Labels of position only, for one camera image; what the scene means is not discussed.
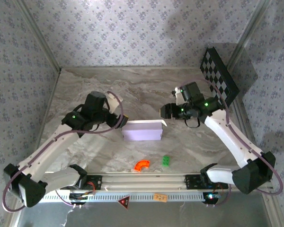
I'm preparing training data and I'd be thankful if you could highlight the aluminium frame post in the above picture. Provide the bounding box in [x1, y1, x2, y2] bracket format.
[227, 0, 274, 70]
[13, 0, 62, 73]

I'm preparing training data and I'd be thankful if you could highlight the slotted aluminium table side rail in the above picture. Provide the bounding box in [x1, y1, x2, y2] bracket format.
[228, 68, 262, 173]

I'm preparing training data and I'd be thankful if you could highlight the orange curved toy brick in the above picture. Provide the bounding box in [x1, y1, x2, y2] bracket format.
[134, 157, 151, 172]

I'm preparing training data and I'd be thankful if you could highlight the grey metal sheet panel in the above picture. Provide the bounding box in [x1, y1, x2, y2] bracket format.
[10, 190, 284, 227]

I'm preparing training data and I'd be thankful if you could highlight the black checkerboard calibration board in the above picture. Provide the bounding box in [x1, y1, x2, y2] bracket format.
[199, 46, 240, 109]

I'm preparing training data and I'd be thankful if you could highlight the aluminium mounting rail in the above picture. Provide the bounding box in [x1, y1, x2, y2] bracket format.
[18, 172, 273, 192]

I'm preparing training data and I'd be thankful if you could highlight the red triangle sign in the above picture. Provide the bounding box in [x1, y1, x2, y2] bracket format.
[117, 195, 130, 210]

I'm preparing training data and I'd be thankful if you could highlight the orange paper label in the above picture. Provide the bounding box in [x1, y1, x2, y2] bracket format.
[153, 193, 168, 203]

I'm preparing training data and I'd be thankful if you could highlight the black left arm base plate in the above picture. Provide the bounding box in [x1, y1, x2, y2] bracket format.
[85, 174, 103, 190]

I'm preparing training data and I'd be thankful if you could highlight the grey slotted cable duct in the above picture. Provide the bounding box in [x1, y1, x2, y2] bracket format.
[39, 192, 222, 203]

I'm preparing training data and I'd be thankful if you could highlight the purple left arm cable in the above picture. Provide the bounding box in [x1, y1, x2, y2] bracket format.
[1, 91, 124, 212]

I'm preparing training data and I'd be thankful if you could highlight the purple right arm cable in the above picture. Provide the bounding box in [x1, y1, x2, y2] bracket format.
[181, 79, 284, 207]

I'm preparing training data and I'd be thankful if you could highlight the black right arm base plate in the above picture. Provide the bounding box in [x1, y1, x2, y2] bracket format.
[185, 174, 229, 190]

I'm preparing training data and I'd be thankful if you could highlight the red wire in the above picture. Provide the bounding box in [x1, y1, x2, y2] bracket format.
[86, 181, 97, 195]
[213, 182, 224, 196]

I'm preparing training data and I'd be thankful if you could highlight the aluminium table edge strip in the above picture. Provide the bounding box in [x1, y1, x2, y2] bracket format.
[60, 66, 202, 70]

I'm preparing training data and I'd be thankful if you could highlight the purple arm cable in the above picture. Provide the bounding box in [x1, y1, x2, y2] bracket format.
[1, 91, 124, 212]
[181, 79, 284, 207]

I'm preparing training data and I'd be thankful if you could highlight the white and lilac paper box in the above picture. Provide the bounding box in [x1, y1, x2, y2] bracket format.
[122, 119, 168, 142]

